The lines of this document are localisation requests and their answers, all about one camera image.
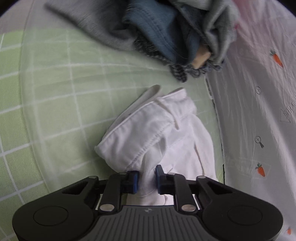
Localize green checkered tablecloth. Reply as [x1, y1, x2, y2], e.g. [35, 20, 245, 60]
[1, 28, 223, 240]

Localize grey sweatshirt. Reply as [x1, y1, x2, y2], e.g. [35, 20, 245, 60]
[45, 1, 238, 65]

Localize grey carrot-print storage bag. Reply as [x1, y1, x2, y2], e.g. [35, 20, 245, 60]
[209, 1, 295, 240]

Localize blue denim jeans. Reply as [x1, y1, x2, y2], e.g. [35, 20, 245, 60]
[122, 1, 206, 66]

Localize dark plaid shirt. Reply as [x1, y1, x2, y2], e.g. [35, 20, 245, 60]
[134, 37, 224, 83]

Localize white trousers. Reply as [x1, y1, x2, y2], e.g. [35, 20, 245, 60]
[95, 85, 216, 206]

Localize red garment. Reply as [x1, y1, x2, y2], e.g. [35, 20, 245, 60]
[233, 0, 248, 31]

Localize beige garment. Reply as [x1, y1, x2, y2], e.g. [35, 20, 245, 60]
[192, 44, 211, 69]

